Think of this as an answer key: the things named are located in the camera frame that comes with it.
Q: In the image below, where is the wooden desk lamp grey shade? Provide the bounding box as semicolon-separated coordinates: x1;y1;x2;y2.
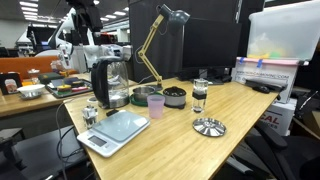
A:
137;3;191;91

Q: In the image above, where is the glass electric kettle black handle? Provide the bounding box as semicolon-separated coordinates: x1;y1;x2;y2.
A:
91;56;129;109

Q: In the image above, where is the steel pot on green mat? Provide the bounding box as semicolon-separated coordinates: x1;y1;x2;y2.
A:
130;86;155;107

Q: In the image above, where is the black lidded steel pot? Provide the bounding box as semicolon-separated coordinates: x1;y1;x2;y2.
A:
163;86;186;109

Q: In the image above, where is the round metal lid plate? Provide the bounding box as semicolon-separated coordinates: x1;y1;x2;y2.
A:
192;118;227;137

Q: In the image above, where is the grey kettle power cable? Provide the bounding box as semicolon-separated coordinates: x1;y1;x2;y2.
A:
54;98;88;180

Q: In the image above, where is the pink plastic cup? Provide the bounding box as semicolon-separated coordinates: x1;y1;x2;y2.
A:
147;95;165;119

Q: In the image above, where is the black office chair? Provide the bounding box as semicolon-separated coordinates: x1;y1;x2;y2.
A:
245;121;320;180

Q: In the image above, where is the white bowl on saucer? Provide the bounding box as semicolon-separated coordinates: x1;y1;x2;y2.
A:
18;84;44;100

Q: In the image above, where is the black tray with items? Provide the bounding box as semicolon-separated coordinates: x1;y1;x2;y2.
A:
45;77;92;98

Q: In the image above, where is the translucent plastic storage bin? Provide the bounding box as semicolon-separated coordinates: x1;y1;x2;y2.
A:
247;0;320;61

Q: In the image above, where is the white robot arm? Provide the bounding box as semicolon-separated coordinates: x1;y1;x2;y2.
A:
48;6;102;72

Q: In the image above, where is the black computer monitor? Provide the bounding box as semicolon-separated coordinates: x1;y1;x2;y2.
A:
177;18;241;85

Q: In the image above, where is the white cardboard moving box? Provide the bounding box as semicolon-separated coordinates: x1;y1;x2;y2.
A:
231;57;299;104

